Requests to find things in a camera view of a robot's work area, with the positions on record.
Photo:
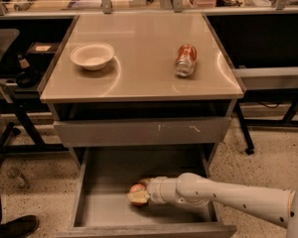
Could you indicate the closed grey top drawer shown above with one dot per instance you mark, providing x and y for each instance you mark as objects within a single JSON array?
[{"x": 136, "y": 132}]

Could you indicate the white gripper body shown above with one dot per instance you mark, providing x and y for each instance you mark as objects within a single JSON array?
[{"x": 154, "y": 191}]

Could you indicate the orange soda can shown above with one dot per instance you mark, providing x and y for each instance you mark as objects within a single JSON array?
[{"x": 186, "y": 60}]

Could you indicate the open grey middle drawer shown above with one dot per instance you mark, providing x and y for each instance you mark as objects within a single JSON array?
[{"x": 101, "y": 207}]

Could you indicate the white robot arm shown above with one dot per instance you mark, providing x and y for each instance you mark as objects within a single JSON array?
[{"x": 190, "y": 191}]

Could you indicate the black desk frame left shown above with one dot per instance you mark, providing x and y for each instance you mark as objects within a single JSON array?
[{"x": 39, "y": 145}]

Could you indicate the red apple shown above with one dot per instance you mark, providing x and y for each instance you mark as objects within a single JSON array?
[{"x": 137, "y": 186}]

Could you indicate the white paper bowl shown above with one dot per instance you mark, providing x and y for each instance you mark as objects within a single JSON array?
[{"x": 92, "y": 56}]

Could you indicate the black shoe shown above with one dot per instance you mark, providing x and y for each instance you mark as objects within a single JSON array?
[{"x": 20, "y": 227}]

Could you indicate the grey drawer cabinet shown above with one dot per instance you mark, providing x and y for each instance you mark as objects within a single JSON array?
[{"x": 140, "y": 81}]

